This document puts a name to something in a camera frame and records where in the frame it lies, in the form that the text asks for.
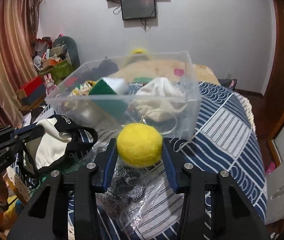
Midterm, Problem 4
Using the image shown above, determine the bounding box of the black white face mask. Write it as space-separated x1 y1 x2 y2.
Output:
18 114 98 179

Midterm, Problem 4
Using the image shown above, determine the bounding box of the floral yellow fabric scrunchie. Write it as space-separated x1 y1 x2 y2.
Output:
65 80 97 110

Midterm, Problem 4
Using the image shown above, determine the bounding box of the yellow green sponge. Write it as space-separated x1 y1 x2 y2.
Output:
88 78 129 119

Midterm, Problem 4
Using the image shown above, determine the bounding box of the yellow felt ball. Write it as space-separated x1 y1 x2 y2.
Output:
117 123 163 168

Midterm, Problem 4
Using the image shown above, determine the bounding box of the red box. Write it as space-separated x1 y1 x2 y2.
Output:
16 76 43 99

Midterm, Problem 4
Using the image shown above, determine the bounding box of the pink rabbit toy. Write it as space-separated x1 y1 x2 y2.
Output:
44 73 57 96

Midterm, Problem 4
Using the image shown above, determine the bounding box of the green cardboard box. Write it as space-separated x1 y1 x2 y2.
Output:
38 60 75 85

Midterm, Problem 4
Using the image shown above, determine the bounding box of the blue white patterned tablecloth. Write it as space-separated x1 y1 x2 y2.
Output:
22 81 268 240

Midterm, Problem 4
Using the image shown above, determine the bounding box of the grey green neck pillow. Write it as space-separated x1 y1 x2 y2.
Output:
53 36 81 69

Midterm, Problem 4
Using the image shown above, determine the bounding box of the white foam block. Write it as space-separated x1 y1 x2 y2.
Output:
103 77 127 95

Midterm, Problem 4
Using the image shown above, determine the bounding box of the silver scrubber in bag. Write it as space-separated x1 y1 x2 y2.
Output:
96 158 166 236

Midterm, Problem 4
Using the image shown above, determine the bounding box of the striped red gold curtain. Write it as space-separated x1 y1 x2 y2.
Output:
0 0 36 126

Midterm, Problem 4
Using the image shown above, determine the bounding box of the yellow foam arch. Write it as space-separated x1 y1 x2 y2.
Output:
131 48 148 55

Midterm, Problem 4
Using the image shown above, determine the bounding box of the clear plastic storage bin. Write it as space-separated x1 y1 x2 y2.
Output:
46 51 201 140

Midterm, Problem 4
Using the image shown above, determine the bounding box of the grey backpack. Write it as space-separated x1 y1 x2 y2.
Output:
218 79 237 91

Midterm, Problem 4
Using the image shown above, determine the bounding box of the beige bed blanket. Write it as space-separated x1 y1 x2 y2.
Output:
109 60 220 85

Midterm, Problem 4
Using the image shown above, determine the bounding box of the cream drawstring pouch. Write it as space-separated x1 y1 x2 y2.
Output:
134 77 186 122

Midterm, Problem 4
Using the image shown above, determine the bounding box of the small wall monitor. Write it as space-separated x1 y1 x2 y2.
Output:
120 0 157 21

